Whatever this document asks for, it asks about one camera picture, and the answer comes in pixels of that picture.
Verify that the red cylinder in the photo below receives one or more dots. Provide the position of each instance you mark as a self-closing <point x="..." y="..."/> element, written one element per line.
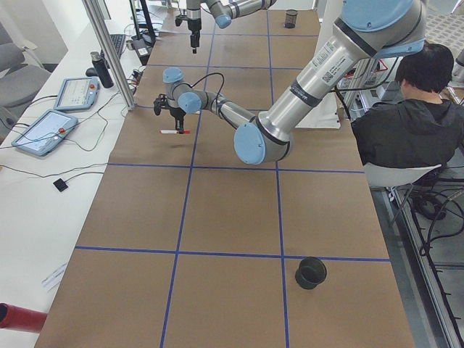
<point x="22" y="319"/>

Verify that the black keyboard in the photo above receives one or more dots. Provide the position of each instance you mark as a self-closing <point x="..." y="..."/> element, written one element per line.
<point x="118" y="42"/>

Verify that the seated person in black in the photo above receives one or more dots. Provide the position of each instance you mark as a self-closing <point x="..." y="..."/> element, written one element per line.
<point x="421" y="130"/>

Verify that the black mesh pen cup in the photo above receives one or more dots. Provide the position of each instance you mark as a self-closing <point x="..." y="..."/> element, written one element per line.
<point x="310" y="273"/>
<point x="290" y="18"/>

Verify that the robot teach pendant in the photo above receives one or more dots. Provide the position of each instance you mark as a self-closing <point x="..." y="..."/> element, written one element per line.
<point x="46" y="133"/>
<point x="77" y="94"/>

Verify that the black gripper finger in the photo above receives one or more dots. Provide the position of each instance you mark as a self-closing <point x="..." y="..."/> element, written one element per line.
<point x="194" y="41"/>
<point x="179" y="124"/>

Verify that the robot teach pendant near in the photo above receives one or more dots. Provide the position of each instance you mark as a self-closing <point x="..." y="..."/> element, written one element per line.
<point x="46" y="133"/>

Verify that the robot teach pendant far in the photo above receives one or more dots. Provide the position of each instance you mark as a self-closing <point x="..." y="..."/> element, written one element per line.
<point x="77" y="94"/>

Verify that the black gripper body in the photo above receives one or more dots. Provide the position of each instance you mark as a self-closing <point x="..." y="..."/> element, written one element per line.
<point x="177" y="114"/>
<point x="194" y="24"/>

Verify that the aluminium frame post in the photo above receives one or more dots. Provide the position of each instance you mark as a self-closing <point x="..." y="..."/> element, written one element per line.
<point x="98" y="23"/>

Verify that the small black puck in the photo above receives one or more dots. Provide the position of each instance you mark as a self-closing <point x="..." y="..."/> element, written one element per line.
<point x="60" y="185"/>

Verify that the red whiteboard marker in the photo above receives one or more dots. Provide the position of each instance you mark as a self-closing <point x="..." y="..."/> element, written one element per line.
<point x="175" y="132"/>

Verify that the black water bottle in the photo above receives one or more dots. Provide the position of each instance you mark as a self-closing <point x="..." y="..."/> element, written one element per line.
<point x="101" y="70"/>

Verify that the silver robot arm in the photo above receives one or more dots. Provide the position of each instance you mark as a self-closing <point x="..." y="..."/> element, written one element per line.
<point x="363" y="30"/>
<point x="222" y="14"/>

